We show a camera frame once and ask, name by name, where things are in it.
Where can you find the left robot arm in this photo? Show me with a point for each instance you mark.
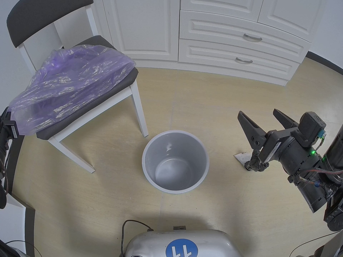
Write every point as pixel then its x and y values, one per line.
pixel 2 148

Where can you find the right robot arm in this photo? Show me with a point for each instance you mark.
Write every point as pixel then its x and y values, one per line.
pixel 313 194

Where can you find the white wardrobe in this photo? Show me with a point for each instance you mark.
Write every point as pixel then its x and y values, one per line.
pixel 144 17

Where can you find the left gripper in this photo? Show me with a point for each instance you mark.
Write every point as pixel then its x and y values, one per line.
pixel 6 130

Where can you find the white trash bin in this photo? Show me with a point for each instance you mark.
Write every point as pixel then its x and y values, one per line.
pixel 174 154

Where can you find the white chair with grey seat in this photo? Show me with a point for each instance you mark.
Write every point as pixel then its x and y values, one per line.
pixel 40 9

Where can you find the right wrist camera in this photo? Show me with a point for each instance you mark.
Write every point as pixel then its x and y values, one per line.
pixel 310 127

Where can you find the white paper scrap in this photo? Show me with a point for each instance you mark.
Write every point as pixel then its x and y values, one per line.
pixel 239 158

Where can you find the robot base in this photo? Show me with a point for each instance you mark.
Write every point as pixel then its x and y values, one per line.
pixel 150 244

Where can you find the black plastic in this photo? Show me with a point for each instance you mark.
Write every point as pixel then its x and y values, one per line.
pixel 254 166

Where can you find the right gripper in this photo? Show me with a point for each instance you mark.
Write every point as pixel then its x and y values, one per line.
pixel 294 157

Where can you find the purple plastic bag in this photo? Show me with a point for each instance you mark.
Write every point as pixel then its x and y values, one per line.
pixel 75 87

